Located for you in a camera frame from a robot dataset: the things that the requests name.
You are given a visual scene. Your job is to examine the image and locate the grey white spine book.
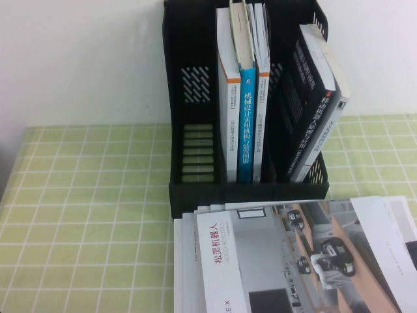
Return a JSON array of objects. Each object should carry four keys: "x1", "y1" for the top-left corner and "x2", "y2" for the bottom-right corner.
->
[{"x1": 289, "y1": 23, "x2": 350, "y2": 183}]

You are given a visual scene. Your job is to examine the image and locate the white book with red title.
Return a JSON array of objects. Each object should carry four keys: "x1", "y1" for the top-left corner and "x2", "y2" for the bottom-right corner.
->
[{"x1": 194, "y1": 208, "x2": 212, "y2": 313}]

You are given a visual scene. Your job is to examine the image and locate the thin white book orange stripe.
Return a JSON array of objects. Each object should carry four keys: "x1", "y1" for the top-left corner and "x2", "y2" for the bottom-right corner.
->
[{"x1": 247, "y1": 2, "x2": 271, "y2": 183}]

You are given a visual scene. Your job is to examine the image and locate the white book with grey panel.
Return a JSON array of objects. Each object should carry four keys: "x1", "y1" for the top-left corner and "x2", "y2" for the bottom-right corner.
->
[{"x1": 224, "y1": 194, "x2": 417, "y2": 313}]

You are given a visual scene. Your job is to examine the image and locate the green checked tablecloth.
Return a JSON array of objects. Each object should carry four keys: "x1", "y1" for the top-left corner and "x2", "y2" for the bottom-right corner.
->
[{"x1": 0, "y1": 113, "x2": 417, "y2": 313}]

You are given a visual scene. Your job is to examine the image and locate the black plastic book holder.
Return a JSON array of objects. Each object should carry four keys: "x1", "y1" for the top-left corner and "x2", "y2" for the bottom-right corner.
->
[{"x1": 162, "y1": 0, "x2": 330, "y2": 220}]

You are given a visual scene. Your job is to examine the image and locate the blue spine book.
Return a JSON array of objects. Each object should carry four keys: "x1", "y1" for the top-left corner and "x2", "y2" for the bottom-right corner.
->
[{"x1": 229, "y1": 0, "x2": 258, "y2": 183}]

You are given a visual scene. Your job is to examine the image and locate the AgileX robotics brochure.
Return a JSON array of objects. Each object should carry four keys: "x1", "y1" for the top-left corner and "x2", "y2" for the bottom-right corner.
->
[{"x1": 195, "y1": 199, "x2": 405, "y2": 313}]

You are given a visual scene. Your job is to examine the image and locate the black cover book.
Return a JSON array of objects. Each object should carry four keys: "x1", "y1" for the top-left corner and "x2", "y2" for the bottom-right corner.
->
[{"x1": 280, "y1": 38, "x2": 336, "y2": 183}]

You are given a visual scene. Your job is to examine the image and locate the thick white book orange stripe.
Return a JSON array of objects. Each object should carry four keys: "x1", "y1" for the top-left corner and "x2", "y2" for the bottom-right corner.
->
[{"x1": 216, "y1": 7, "x2": 242, "y2": 183}]

